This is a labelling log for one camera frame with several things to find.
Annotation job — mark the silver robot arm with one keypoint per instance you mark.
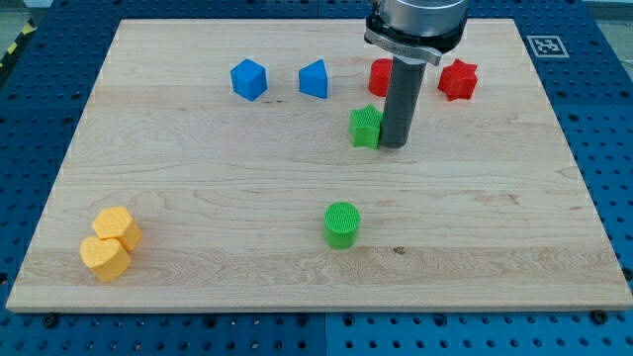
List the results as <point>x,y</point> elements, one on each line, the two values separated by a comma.
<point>416,31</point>

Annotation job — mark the green circle block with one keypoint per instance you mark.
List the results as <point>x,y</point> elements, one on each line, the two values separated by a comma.
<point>341,224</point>

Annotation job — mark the green star block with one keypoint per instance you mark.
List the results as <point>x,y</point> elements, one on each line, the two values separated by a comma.
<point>365,126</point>

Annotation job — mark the red star block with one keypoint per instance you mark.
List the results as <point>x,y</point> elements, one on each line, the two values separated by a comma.
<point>458,80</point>

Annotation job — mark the blue triangle block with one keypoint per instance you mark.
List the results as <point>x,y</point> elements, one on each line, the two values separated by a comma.
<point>313,79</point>

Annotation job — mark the wooden board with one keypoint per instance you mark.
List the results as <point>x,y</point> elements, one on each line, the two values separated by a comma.
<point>483,210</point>

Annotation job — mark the blue cube block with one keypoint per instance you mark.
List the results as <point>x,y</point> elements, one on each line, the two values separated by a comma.
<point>249,79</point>

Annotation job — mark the red cylinder block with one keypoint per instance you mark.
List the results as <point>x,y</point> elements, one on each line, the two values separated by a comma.
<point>379,80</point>

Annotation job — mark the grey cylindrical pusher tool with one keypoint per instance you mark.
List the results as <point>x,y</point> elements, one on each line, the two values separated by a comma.
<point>402,95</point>

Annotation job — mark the yellow hexagon block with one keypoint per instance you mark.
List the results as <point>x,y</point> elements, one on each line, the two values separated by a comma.
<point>118,223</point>

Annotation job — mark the yellow heart block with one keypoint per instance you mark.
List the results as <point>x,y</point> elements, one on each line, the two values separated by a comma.
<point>106,258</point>

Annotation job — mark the white fiducial marker tag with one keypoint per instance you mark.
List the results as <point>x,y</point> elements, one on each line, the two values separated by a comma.
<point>546,46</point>

